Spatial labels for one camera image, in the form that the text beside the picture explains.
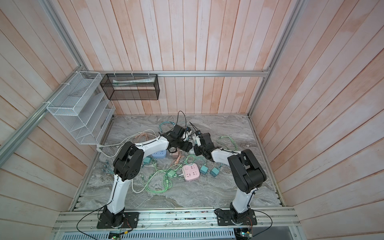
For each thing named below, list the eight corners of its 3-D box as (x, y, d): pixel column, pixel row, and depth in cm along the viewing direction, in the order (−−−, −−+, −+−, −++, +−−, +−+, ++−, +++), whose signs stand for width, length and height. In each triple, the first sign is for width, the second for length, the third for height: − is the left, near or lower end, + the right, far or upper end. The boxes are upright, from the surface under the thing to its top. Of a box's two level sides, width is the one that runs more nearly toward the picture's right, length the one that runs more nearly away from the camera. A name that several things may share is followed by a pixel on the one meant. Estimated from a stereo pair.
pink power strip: (185, 182, 87) (185, 180, 85) (181, 167, 93) (181, 165, 90) (200, 177, 89) (200, 175, 86) (196, 164, 94) (196, 162, 92)
